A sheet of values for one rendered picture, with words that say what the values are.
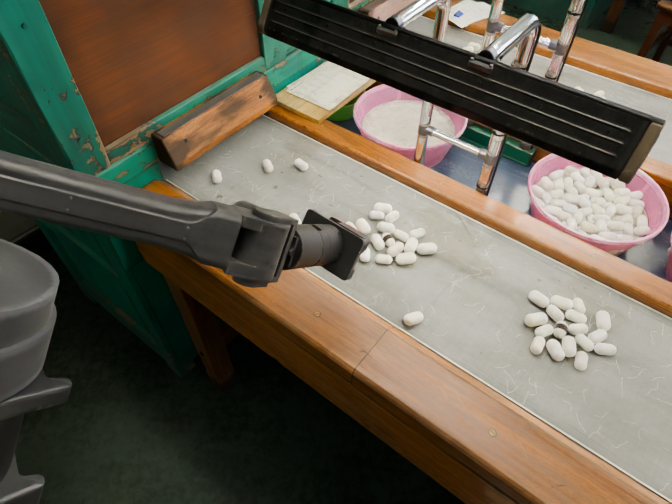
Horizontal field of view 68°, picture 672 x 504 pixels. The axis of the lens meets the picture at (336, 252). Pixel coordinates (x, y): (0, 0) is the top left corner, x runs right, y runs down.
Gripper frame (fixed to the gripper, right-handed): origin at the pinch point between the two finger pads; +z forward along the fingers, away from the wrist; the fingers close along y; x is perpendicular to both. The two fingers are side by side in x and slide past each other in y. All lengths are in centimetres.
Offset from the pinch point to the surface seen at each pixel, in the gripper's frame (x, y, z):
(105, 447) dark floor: 96, 53, 18
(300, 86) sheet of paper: -18, 46, 34
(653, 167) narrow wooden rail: -32, -30, 55
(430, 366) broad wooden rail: 11.4, -18.8, 2.3
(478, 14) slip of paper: -57, 32, 84
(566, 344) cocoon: 1.1, -33.2, 16.1
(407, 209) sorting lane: -4.5, 4.0, 25.0
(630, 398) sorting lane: 3.5, -44.4, 16.4
